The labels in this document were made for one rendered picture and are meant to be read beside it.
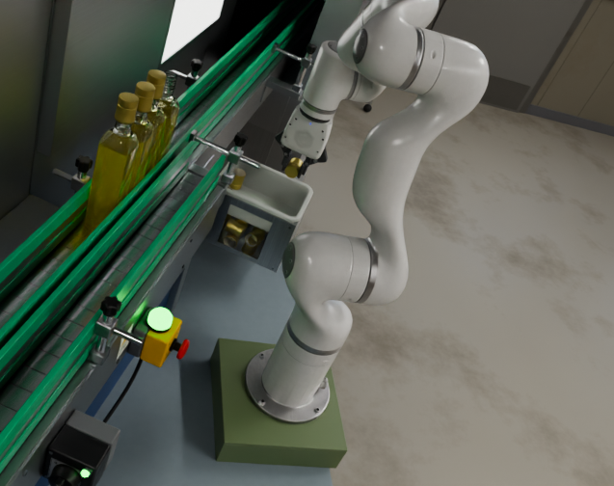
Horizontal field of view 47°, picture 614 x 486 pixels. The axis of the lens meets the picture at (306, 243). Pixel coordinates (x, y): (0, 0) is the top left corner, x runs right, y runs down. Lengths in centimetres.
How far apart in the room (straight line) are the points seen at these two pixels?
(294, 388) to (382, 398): 138
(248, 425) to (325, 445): 16
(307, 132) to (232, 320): 49
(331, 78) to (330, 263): 48
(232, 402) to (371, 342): 157
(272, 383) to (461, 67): 73
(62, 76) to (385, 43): 55
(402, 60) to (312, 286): 41
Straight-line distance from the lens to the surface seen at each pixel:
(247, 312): 175
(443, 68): 113
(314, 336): 133
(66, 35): 126
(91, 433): 115
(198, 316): 170
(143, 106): 130
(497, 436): 298
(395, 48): 109
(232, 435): 143
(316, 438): 149
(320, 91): 155
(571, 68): 593
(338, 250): 122
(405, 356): 301
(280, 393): 147
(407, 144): 115
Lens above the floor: 195
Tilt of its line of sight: 36 degrees down
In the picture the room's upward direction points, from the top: 24 degrees clockwise
